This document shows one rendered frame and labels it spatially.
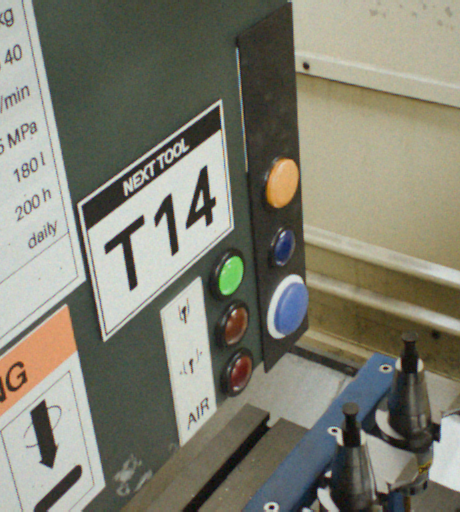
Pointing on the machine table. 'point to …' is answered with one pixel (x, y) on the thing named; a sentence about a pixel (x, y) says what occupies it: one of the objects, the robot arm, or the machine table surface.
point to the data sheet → (16, 182)
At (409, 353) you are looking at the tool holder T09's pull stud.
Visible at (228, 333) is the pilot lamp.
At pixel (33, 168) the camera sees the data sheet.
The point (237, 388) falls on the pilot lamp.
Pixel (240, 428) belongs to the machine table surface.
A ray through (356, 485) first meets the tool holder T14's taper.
